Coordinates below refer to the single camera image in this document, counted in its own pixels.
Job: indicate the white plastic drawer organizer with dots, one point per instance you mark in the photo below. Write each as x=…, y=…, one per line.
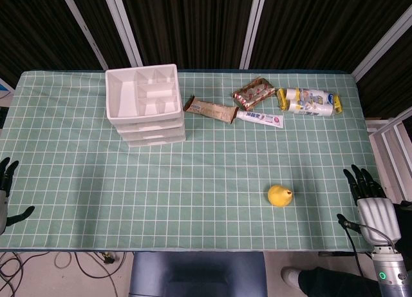
x=128, y=94

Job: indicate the dark blue chair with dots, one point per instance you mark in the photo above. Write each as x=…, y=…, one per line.
x=196, y=274

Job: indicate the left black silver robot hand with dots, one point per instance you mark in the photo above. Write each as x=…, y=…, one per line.
x=4, y=210

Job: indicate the white toothpaste tube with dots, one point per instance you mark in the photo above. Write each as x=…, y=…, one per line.
x=260, y=118

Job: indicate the floor power plug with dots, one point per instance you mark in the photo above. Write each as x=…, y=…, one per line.
x=108, y=257

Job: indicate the black trouser leg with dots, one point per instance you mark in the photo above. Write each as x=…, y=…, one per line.
x=331, y=284

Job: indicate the white metal rack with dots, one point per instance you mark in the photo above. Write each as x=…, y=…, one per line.
x=391, y=145

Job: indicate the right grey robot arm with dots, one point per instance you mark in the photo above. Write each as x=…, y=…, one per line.
x=392, y=274

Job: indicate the white bag rolls pack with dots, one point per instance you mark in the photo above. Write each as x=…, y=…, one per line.
x=309, y=100

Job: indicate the green checked tablecloth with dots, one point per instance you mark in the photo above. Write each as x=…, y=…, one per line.
x=199, y=168

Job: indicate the white shoe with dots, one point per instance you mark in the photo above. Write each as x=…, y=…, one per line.
x=289, y=276

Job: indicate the brown snack bar wrapper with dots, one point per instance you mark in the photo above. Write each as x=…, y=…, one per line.
x=210, y=109

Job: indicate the white frame post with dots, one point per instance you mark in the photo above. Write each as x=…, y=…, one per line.
x=383, y=45
x=254, y=28
x=84, y=28
x=124, y=28

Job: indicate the yellow pear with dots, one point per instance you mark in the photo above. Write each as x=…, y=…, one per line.
x=279, y=196

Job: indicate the blue white box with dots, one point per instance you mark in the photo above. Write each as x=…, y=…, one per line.
x=4, y=89

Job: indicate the gold red snack package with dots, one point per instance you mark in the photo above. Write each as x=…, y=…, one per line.
x=254, y=92

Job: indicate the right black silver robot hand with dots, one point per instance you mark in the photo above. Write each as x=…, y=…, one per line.
x=378, y=218

